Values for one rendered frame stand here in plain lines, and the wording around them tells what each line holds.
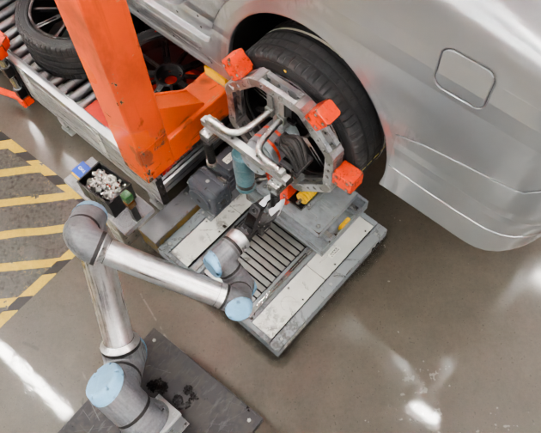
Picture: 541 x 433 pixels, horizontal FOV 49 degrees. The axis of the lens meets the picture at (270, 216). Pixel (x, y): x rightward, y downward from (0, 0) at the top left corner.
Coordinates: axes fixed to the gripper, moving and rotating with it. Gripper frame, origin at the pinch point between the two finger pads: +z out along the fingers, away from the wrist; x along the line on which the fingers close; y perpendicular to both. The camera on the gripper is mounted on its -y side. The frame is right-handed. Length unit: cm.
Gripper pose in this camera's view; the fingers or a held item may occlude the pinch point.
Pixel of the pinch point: (278, 197)
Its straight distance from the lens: 220.4
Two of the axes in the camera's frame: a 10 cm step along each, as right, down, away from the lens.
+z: 6.7, -6.6, 3.4
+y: 0.3, 4.9, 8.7
